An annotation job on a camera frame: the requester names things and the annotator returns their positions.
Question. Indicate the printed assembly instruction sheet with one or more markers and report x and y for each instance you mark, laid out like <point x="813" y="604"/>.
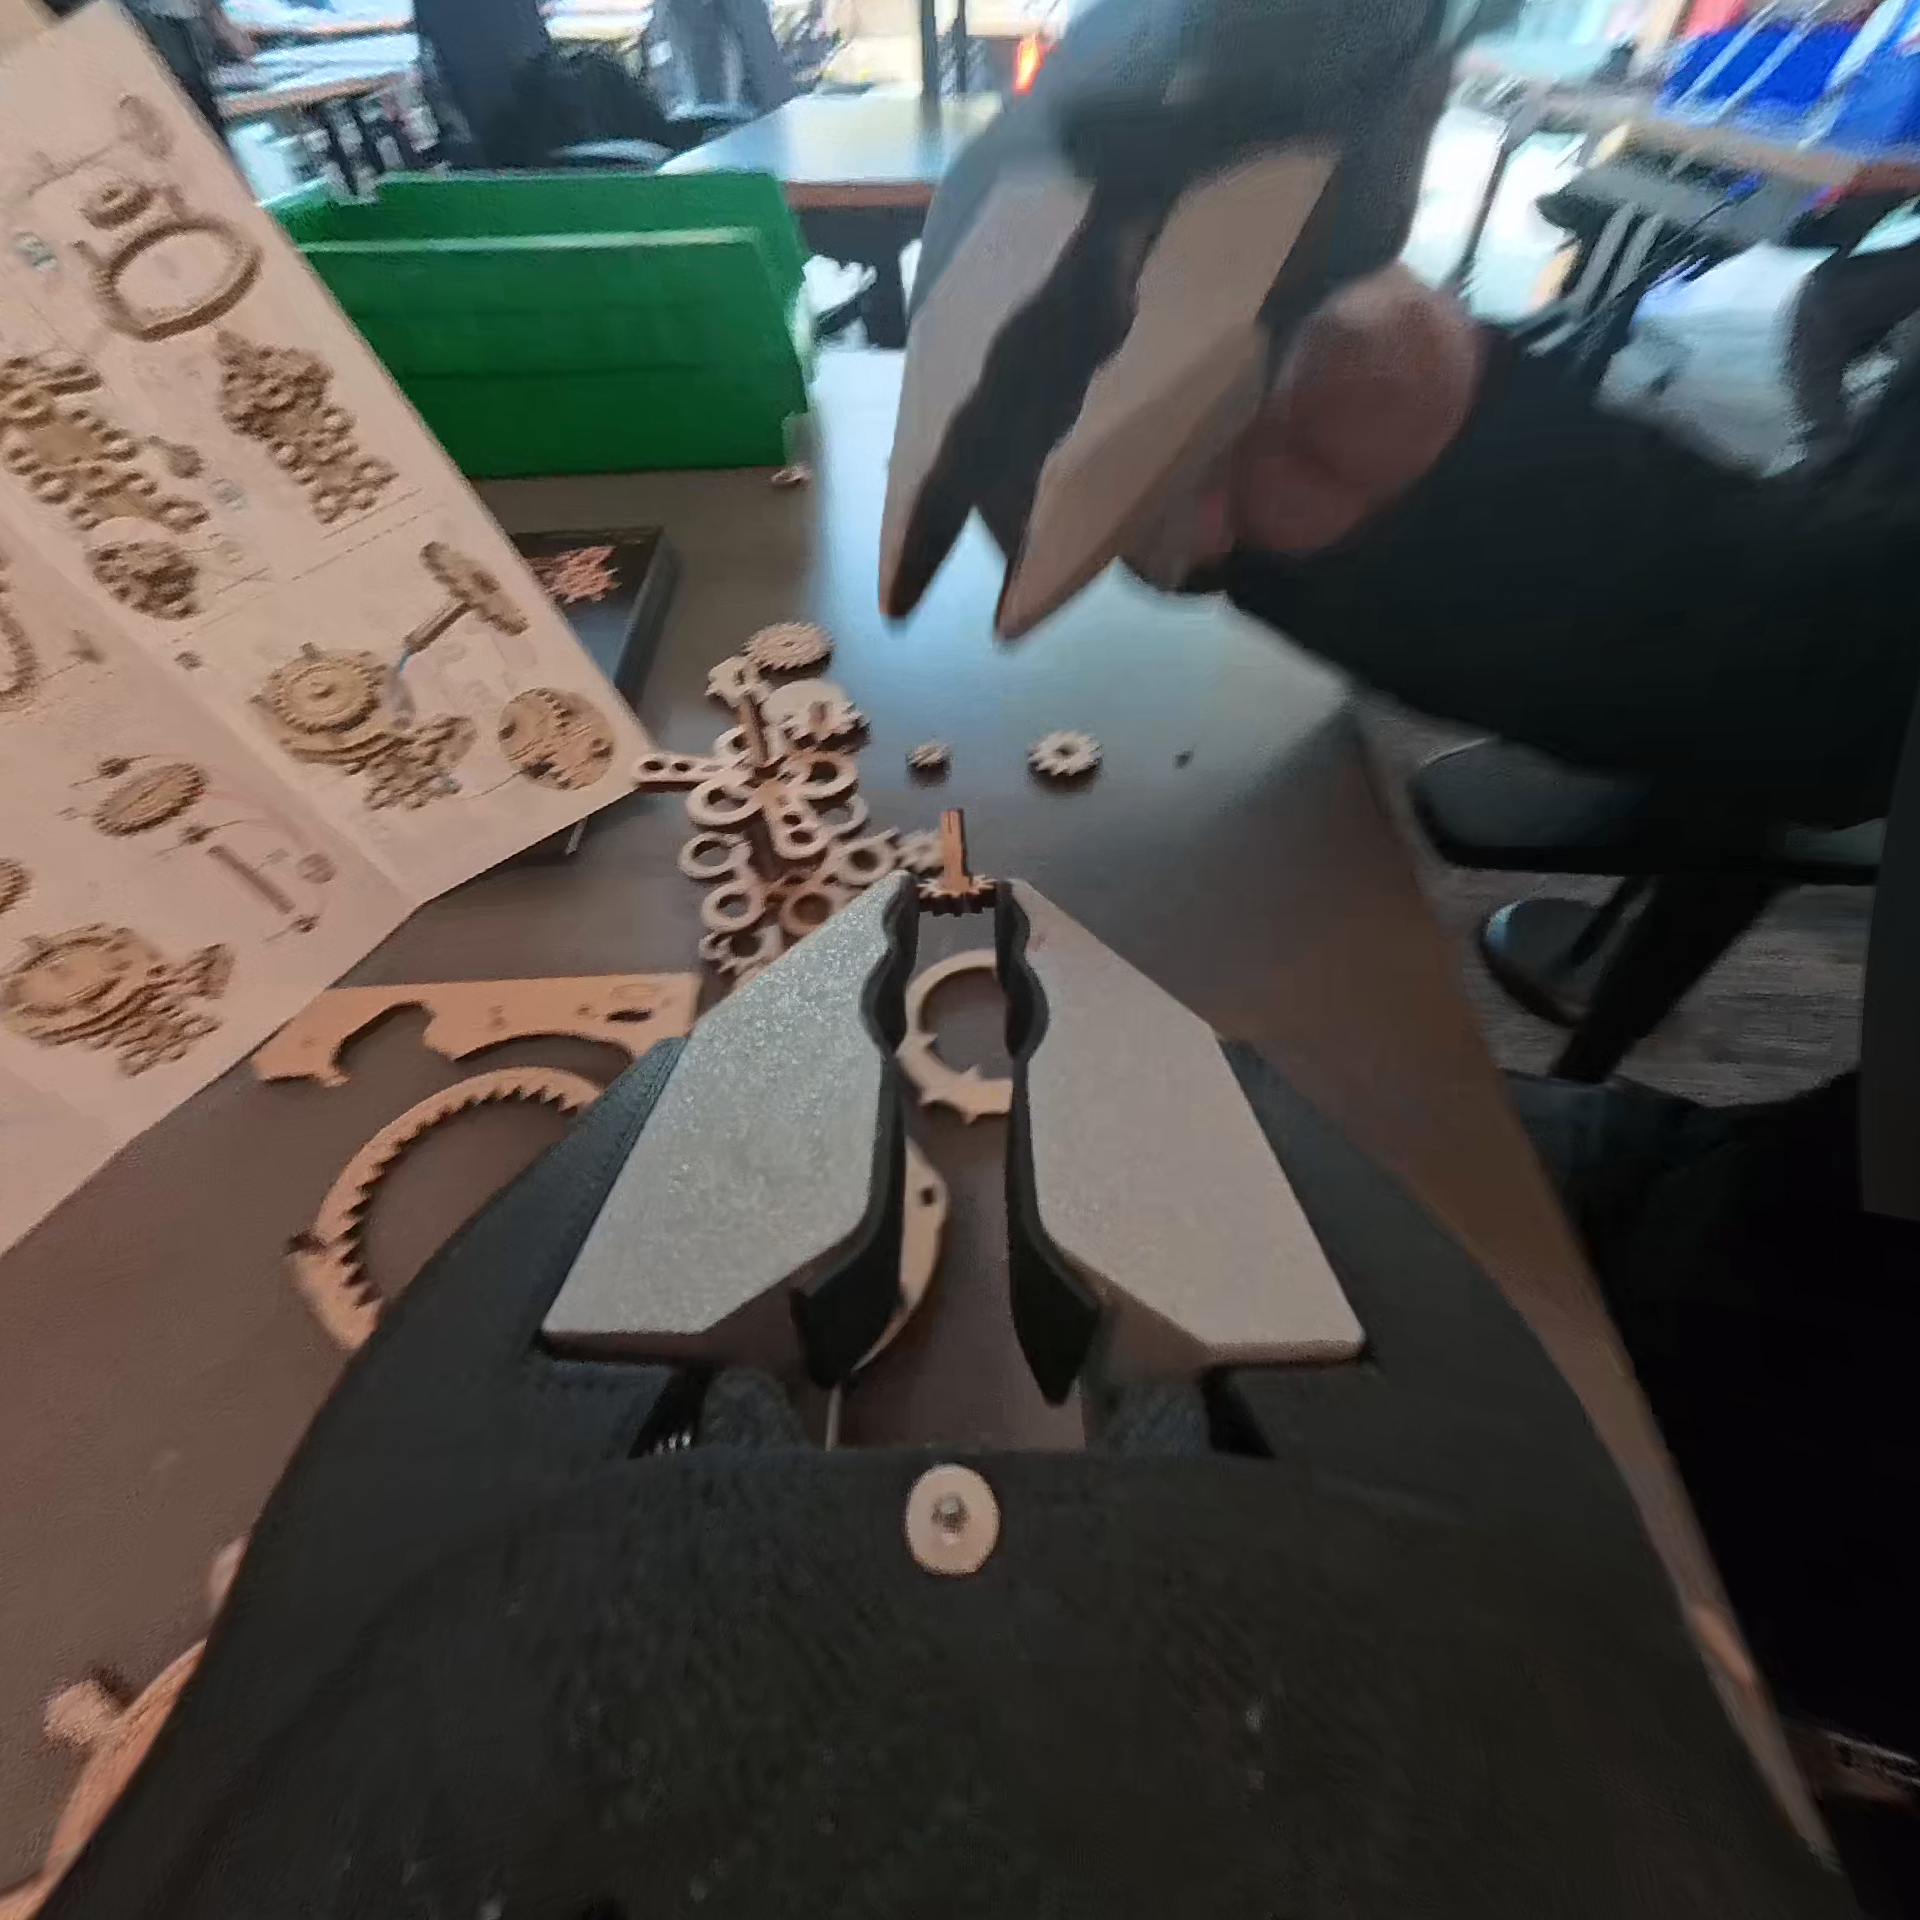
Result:
<point x="181" y="600"/>

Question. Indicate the wooden spur gear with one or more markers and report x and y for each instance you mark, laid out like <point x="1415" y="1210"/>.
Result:
<point x="774" y="638"/>

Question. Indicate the black office chair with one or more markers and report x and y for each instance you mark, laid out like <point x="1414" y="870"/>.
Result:
<point x="1622" y="809"/>

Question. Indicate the black model kit box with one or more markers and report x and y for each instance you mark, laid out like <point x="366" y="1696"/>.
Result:
<point x="601" y="600"/>

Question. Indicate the round wooden disc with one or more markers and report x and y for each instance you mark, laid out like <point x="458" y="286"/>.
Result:
<point x="820" y="704"/>

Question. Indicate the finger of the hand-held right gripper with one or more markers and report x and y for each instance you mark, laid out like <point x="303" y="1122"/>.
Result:
<point x="1186" y="388"/>
<point x="962" y="376"/>

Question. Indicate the wooden ringed model assembly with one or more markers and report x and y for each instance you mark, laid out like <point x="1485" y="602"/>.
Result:
<point x="781" y="856"/>

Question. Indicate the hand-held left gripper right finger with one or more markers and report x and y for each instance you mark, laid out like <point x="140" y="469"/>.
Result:
<point x="1155" y="1170"/>

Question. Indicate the wooden axle with gear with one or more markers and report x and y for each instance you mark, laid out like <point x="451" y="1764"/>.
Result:
<point x="954" y="885"/>

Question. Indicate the green plastic bin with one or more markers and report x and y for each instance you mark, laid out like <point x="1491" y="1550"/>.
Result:
<point x="571" y="201"/>
<point x="571" y="376"/>

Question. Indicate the black background chair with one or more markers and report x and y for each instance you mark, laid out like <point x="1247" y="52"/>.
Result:
<point x="495" y="75"/>

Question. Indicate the small wooden gear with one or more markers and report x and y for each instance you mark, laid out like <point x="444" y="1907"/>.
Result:
<point x="1051" y="746"/>

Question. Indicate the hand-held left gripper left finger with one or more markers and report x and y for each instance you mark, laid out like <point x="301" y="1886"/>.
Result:
<point x="735" y="1154"/>

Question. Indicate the person's right hand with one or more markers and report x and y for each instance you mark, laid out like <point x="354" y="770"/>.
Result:
<point x="1350" y="421"/>

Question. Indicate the person's right forearm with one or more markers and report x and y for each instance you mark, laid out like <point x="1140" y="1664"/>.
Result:
<point x="1651" y="600"/>

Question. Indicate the tiny wooden gear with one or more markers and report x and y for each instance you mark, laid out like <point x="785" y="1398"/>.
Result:
<point x="919" y="749"/>

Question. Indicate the wooden sheet corner offcut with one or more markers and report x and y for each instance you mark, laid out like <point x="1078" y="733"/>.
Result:
<point x="495" y="1020"/>

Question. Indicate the grey office desk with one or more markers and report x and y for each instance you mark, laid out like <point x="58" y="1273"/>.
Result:
<point x="839" y="149"/>

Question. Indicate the small wooden crown piece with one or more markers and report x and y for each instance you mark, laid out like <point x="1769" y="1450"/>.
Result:
<point x="732" y="682"/>

